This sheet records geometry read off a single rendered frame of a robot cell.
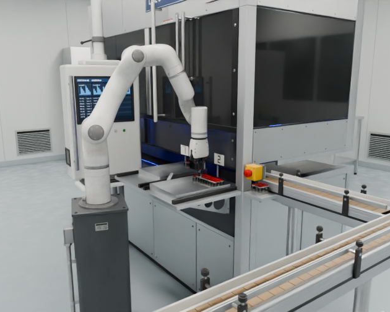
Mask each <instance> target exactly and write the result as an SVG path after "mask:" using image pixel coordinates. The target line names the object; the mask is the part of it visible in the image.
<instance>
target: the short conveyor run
mask: <svg viewBox="0 0 390 312"><path fill-rule="evenodd" d="M297 172H298V173H297V174H296V176H292V175H288V174H285V173H281V172H277V171H273V170H271V173H266V176H268V178H265V179H263V180H258V183H259V182H261V183H265V184H268V185H269V186H268V187H269V192H270V193H273V194H276V195H277V198H275V199H271V200H273V201H276V202H279V203H282V204H285V205H288V206H291V207H294V208H297V209H300V210H303V211H305V212H309V213H311V214H314V215H318V216H320V217H323V218H325V219H329V220H332V221H335V222H338V223H341V224H344V225H346V226H349V227H352V228H355V227H358V226H360V225H363V224H365V223H367V222H370V221H372V220H375V219H377V218H380V217H382V216H384V215H387V214H390V207H388V205H389V206H390V201H389V200H386V199H381V198H378V197H374V196H370V195H367V194H366V190H365V189H366V185H365V184H363V185H362V188H363V189H361V191H360V193H358V192H355V191H351V190H348V189H343V188H338V187H335V186H331V185H328V184H324V183H319V182H316V181H311V180H308V179H304V178H301V174H300V172H301V170H300V169H297Z"/></svg>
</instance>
